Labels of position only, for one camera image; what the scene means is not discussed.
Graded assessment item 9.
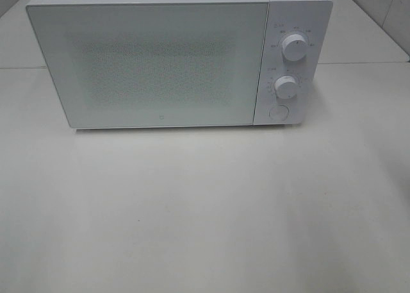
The round white door button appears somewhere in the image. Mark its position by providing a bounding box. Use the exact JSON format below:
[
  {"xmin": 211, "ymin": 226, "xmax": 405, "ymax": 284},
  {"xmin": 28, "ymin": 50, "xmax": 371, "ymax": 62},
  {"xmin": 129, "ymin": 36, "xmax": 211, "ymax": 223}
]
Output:
[{"xmin": 269, "ymin": 105, "xmax": 290, "ymax": 122}]

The white timer knob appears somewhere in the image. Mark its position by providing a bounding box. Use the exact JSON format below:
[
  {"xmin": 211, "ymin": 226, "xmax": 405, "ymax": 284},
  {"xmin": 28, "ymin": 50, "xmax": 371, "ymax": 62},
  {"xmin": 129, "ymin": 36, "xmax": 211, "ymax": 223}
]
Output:
[{"xmin": 274, "ymin": 76, "xmax": 299, "ymax": 99}]

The white power knob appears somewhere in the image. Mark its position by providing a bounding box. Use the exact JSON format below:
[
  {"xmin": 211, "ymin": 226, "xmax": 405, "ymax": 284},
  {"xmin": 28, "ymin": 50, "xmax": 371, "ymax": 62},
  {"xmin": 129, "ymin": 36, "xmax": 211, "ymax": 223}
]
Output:
[{"xmin": 281, "ymin": 32, "xmax": 308, "ymax": 62}]

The white microwave door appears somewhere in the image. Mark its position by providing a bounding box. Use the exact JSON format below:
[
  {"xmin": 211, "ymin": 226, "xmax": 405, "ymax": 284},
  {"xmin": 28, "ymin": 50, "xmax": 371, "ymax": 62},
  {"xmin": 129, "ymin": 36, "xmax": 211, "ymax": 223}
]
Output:
[{"xmin": 27, "ymin": 3, "xmax": 268, "ymax": 129}]

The white microwave oven body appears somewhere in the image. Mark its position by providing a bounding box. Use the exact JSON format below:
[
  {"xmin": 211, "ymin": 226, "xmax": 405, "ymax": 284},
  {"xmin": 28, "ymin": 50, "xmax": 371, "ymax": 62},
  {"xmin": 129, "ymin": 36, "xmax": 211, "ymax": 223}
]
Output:
[{"xmin": 26, "ymin": 0, "xmax": 333, "ymax": 128}]

